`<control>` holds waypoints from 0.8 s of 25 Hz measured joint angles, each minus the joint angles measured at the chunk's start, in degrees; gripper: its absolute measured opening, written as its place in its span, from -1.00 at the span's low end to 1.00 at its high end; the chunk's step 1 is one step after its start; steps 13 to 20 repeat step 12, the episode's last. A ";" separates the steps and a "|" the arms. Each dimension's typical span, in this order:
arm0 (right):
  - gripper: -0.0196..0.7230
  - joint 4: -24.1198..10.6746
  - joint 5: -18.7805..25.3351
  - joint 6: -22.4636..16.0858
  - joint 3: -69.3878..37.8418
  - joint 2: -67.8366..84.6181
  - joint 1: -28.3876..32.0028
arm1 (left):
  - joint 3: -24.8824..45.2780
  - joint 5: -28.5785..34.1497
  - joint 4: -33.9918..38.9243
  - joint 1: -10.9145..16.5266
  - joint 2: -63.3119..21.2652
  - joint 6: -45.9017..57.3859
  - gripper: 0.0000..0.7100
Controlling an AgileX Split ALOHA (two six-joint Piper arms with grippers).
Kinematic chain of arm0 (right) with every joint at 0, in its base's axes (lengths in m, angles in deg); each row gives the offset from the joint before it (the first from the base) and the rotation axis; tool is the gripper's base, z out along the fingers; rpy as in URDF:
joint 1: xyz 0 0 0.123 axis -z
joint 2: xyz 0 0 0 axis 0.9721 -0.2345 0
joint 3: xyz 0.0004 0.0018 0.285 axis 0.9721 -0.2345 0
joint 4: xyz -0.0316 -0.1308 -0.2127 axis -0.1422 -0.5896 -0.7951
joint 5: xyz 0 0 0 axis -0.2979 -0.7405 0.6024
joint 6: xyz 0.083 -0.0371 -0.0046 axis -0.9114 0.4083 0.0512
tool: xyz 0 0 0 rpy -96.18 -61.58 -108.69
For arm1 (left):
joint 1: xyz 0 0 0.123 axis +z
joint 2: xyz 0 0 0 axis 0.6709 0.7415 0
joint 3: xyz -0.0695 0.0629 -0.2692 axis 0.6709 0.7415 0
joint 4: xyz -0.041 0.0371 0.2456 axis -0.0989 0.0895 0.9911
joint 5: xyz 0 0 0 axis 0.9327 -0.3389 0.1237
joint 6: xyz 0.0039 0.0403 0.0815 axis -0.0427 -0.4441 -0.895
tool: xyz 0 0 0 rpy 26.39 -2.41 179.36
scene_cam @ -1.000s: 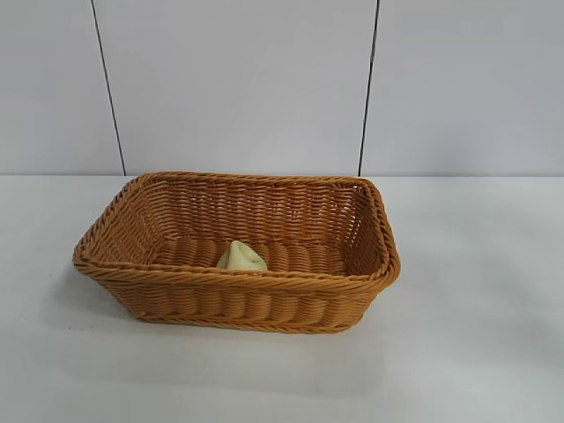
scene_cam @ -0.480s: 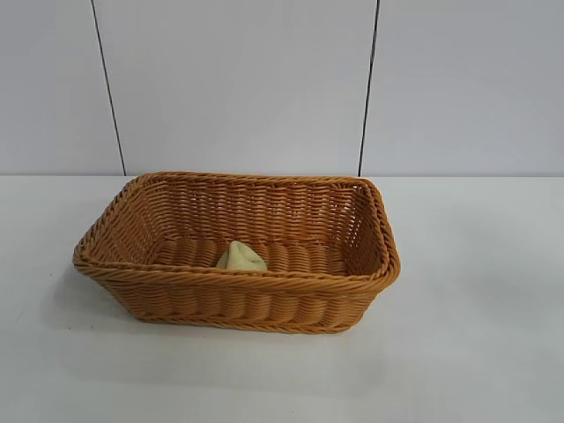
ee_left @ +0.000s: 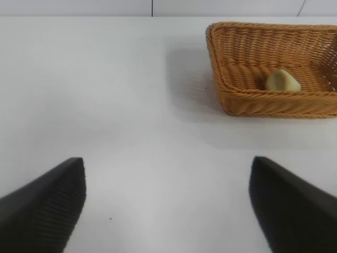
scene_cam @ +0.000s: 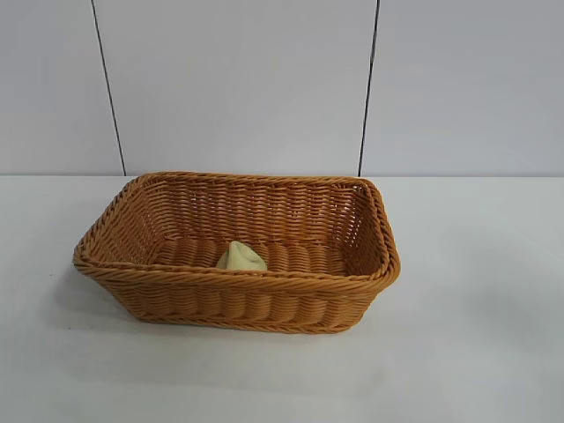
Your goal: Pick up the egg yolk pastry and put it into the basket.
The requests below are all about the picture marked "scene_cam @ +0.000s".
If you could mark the pale yellow egg yolk pastry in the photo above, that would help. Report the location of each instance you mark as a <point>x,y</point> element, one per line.
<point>242,260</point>

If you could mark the tan woven wicker basket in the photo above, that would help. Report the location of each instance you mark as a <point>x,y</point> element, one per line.
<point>247,299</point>

